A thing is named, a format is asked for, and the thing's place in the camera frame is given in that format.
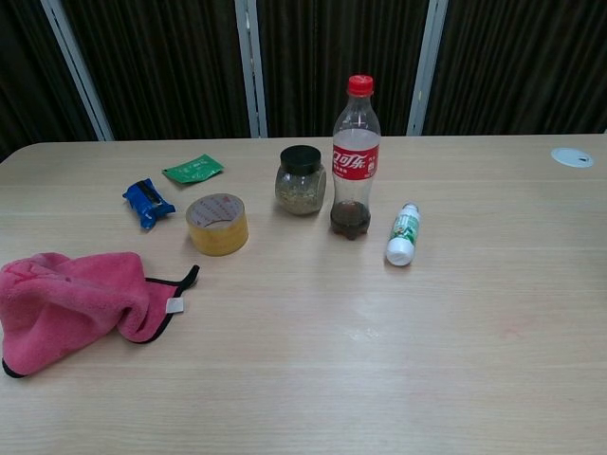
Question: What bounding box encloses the glass jar with black lid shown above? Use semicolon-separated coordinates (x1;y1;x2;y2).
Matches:
274;145;329;217

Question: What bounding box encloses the grey partition frame post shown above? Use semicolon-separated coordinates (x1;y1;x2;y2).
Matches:
40;0;116;142
406;0;451;137
234;0;269;139

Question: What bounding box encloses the green sachet packet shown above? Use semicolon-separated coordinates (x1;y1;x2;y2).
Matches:
161;153;226;187

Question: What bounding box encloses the cola bottle with red cap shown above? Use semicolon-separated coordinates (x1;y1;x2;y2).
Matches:
329;74;382;242

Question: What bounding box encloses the pink cloth with black trim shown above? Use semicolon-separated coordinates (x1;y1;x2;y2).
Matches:
0;251;201;379

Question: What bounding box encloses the white round cable grommet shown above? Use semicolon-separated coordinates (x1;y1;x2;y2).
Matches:
550;147;595;169

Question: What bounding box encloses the small white green-label bottle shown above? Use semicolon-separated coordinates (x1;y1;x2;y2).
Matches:
385;201;422;267

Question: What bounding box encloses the blue snack packet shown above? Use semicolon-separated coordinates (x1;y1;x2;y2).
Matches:
122;177;176;232

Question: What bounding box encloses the yellow packing tape roll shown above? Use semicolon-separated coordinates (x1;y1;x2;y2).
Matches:
185;191;249;258

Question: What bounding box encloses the dark fabric partition panel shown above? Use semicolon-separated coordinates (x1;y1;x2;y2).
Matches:
0;0;103;162
255;0;431;138
61;0;252;142
423;0;607;137

